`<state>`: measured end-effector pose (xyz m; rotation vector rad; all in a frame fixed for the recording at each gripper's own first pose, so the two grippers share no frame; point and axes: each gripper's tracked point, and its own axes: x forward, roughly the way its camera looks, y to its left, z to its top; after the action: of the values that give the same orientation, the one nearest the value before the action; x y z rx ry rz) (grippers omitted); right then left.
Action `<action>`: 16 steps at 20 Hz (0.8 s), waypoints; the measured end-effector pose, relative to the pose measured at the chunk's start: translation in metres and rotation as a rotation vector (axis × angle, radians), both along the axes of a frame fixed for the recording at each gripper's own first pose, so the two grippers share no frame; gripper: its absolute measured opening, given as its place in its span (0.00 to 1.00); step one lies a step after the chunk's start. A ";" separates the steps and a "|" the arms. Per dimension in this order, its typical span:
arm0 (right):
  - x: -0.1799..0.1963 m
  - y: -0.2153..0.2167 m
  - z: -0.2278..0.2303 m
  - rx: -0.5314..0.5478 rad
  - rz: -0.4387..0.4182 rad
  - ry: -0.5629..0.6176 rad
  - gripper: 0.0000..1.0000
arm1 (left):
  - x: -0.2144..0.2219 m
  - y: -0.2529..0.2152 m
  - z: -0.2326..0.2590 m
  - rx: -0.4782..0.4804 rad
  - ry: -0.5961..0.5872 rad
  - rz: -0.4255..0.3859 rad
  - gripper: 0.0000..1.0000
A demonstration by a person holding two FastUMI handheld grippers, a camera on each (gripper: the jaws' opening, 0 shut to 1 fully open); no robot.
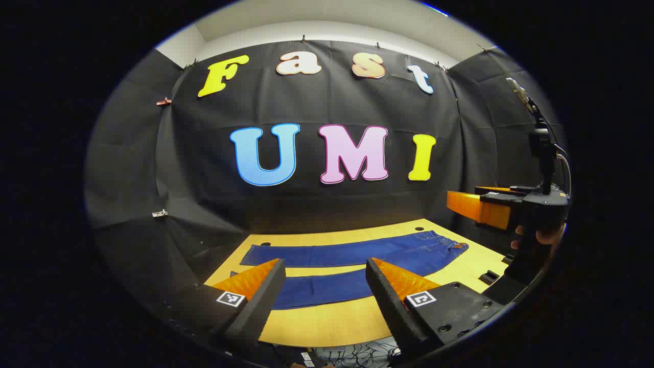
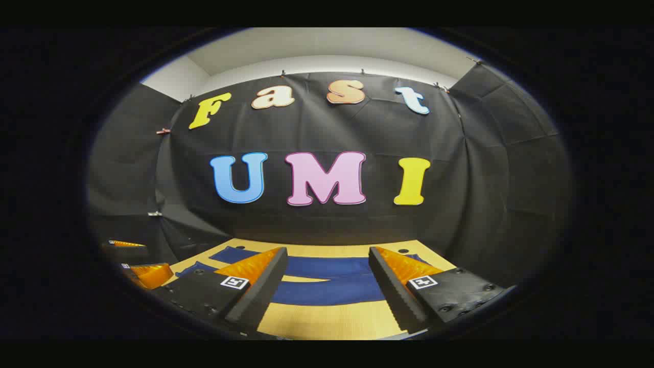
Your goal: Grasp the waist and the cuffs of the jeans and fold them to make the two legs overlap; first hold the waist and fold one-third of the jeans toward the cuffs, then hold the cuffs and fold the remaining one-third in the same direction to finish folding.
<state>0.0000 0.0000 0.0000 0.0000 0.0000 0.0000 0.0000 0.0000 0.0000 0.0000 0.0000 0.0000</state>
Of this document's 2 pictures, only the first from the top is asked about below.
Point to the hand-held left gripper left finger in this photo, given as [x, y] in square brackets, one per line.
[265, 296]

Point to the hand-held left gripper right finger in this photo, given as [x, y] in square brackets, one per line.
[391, 306]

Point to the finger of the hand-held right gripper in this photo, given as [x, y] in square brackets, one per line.
[475, 209]
[498, 189]

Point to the blue denim jeans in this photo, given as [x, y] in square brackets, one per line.
[332, 253]

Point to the small black table block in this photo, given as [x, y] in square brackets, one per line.
[507, 259]
[489, 277]

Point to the silver cloth clip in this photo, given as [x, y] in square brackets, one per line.
[160, 213]

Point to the red cloth clip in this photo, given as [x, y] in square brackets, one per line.
[163, 101]

